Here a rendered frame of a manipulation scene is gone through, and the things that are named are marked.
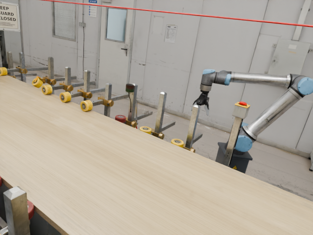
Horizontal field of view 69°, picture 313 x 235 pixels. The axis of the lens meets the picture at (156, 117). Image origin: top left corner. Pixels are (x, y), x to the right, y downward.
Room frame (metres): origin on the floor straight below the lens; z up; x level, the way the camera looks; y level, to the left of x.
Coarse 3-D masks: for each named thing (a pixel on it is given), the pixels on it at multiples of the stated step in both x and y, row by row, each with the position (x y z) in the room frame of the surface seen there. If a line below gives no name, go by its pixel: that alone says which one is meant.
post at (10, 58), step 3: (9, 51) 2.51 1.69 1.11; (9, 54) 2.50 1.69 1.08; (9, 57) 2.49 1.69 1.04; (12, 57) 2.52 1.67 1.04; (9, 60) 2.49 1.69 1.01; (12, 60) 2.52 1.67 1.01; (9, 63) 2.49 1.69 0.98; (12, 63) 2.51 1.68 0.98; (9, 66) 2.49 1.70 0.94; (12, 66) 2.51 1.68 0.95; (9, 72) 2.50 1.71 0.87; (12, 72) 2.51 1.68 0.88; (9, 75) 2.50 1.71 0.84; (12, 75) 2.50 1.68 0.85
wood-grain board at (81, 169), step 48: (0, 96) 1.66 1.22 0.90; (48, 96) 1.82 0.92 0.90; (0, 144) 0.99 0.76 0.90; (48, 144) 1.06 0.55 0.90; (96, 144) 1.13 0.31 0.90; (144, 144) 1.21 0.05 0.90; (48, 192) 0.71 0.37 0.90; (96, 192) 0.74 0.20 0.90; (144, 192) 0.79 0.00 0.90; (192, 192) 0.83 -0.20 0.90; (240, 192) 0.88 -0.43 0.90; (288, 192) 0.93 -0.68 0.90
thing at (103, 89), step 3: (90, 90) 1.95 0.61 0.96; (93, 90) 1.97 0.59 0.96; (96, 90) 2.00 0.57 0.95; (99, 90) 2.03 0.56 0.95; (102, 90) 2.07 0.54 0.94; (72, 93) 1.79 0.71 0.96; (75, 93) 1.81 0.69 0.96; (78, 93) 1.83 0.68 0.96; (81, 93) 1.86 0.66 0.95; (93, 93) 1.97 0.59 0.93; (72, 96) 1.78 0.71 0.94; (75, 96) 1.81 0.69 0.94; (78, 96) 1.83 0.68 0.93
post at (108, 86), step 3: (108, 84) 1.73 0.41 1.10; (111, 84) 1.75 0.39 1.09; (105, 87) 1.74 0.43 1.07; (108, 87) 1.73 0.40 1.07; (111, 87) 1.75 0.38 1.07; (105, 90) 1.74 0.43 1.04; (108, 90) 1.73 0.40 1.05; (111, 90) 1.75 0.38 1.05; (105, 93) 1.74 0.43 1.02; (108, 93) 1.72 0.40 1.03; (105, 96) 1.74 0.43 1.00; (108, 96) 1.72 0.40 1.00; (108, 99) 1.73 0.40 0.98; (105, 108) 1.73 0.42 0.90; (108, 108) 1.73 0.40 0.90; (105, 111) 1.73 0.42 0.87; (108, 111) 1.73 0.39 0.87; (105, 114) 1.73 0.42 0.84; (108, 114) 1.74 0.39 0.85
